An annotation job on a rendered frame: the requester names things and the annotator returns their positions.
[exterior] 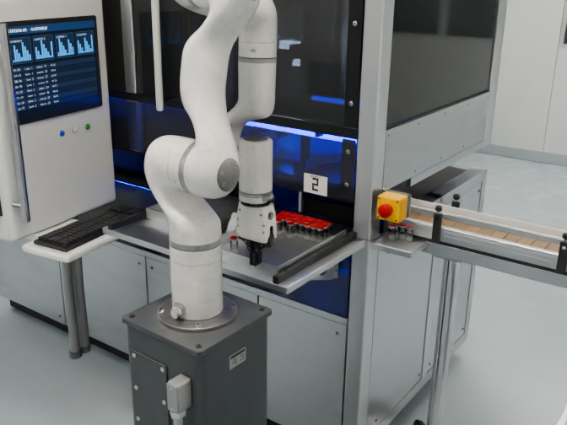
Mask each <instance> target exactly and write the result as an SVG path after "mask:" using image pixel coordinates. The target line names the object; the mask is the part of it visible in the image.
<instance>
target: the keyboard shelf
mask: <svg viewBox="0 0 567 425"><path fill-rule="evenodd" d="M75 221H78V220H75V219H71V218H70V219H69V220H66V221H64V222H61V223H59V224H56V225H54V226H51V227H50V228H47V229H44V230H41V231H40V232H37V233H35V234H32V235H30V236H27V237H25V238H26V239H31V240H33V241H31V242H29V243H27V244H24V245H23V246H22V250H23V251H25V252H29V253H31V254H35V255H38V256H44V257H47V258H50V259H53V260H57V261H62V262H71V261H74V260H76V259H78V258H79V257H81V256H84V255H86V254H88V253H90V252H92V251H94V250H97V249H99V248H100V247H102V246H104V245H107V244H109V243H110V242H112V241H114V240H116V239H118V238H116V237H113V236H110V235H108V234H104V235H102V236H100V237H99V238H96V239H93V240H91V241H90V242H88V243H86V244H83V245H80V246H79V247H77V248H75V249H72V250H70V251H68V252H64V251H60V250H55V249H52V248H48V247H45V246H41V245H36V244H34V240H36V239H38V237H39V236H42V235H43V234H48V233H49V232H51V231H53V230H55V229H59V228H61V227H63V226H66V225H68V224H70V223H73V222H75Z"/></svg>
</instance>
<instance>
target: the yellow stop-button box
mask: <svg viewBox="0 0 567 425"><path fill-rule="evenodd" d="M410 198H411V194H408V193H404V192H400V191H393V190H387V191H385V192H383V193H381V194H380V195H379V196H378V200H377V214H376V217H377V218H379V219H382V220H386V221H389V222H393V223H400V222H401V221H402V220H404V219H405V218H408V217H409V208H410ZM385 203H386V204H389V205H390V206H391V208H392V215H391V216H390V217H389V218H382V217H381V216H380V215H379V213H378V208H379V206H380V205H382V204H385Z"/></svg>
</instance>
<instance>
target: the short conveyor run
mask: <svg viewBox="0 0 567 425"><path fill-rule="evenodd" d="M453 198H454V199H455V201H452V203H451V207H450V206H446V205H442V204H438V203H433V202H427V201H422V200H419V199H414V198H411V207H410V215H409V217H408V218H405V219H404V220H402V221H401V222H400V223H405V224H406V225H409V224H410V225H413V238H415V239H421V240H424V241H427V246H426V248H424V249H423V250H421V251H423V252H426V253H430V254H433V255H436V256H442V257H445V258H449V259H452V260H456V261H461V262H465V263H468V264H472V265H475V266H481V267H485V268H488V269H491V270H495V271H498V272H504V273H508V274H511V275H515V276H518V277H524V278H527V279H531V280H534V281H538V282H543V283H546V284H550V285H554V286H557V287H561V288H567V231H564V230H560V229H553V228H549V227H544V226H541V225H536V224H532V223H525V222H521V221H517V220H513V219H508V218H502V217H497V216H494V215H489V214H485V213H481V212H474V211H470V210H466V209H461V208H460V202H458V201H457V200H459V199H460V195H459V194H454V195H453ZM414 205H415V206H414ZM426 207H427V208H426ZM433 209H434V210H433ZM460 215H461V216H460ZM464 216H465V217H464ZM468 217H469V218H468ZM475 218H476V219H475ZM479 219H480V220H479ZM483 220H484V221H483ZM487 221H488V222H487ZM491 222H492V223H491ZM502 224H503V225H502ZM506 225H507V226H506ZM510 226H511V227H510ZM529 230H531V231H529ZM533 231H534V232H533ZM537 232H538V233H537ZM552 235H553V236H552ZM556 236H557V237H556ZM560 237H561V238H560Z"/></svg>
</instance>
